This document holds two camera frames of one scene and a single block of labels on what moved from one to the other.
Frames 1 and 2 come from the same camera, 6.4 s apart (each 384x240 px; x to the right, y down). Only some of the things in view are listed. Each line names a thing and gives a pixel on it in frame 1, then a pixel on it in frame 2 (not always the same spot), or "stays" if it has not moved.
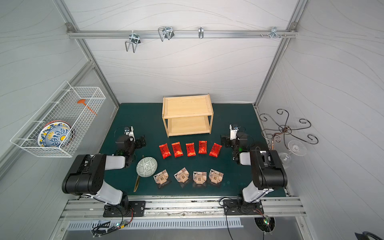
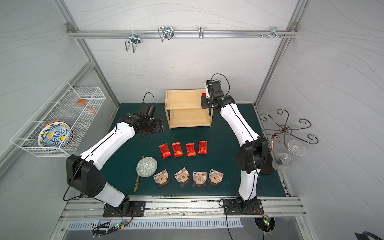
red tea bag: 177,150 stays
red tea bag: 202,147 stays
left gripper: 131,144 → 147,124
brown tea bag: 182,175 stays
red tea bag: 190,149 stays
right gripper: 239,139 → 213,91
